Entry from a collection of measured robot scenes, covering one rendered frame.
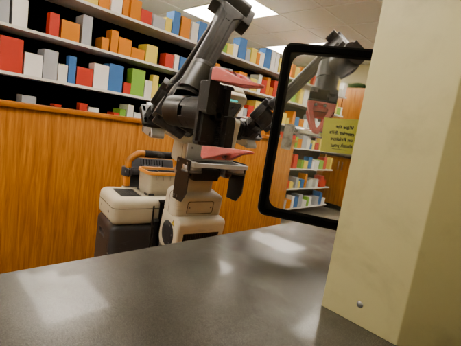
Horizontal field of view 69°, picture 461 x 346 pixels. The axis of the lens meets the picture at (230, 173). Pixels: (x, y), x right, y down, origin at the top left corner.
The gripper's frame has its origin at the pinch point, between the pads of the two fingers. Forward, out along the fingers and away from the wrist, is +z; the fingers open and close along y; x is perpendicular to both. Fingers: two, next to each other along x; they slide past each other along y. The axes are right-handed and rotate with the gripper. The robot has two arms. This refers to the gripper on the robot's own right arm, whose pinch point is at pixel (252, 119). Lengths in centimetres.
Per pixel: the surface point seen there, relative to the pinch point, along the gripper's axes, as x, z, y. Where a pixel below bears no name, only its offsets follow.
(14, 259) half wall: 16, -184, -97
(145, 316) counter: -14.7, 0.5, -26.3
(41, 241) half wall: 30, -184, -88
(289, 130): 25.1, -10.6, -0.1
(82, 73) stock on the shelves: 65, -234, 23
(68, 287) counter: -19.9, -10.6, -26.3
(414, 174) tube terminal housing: 8.8, 20.5, -3.9
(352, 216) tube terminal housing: 8.9, 13.9, -11.4
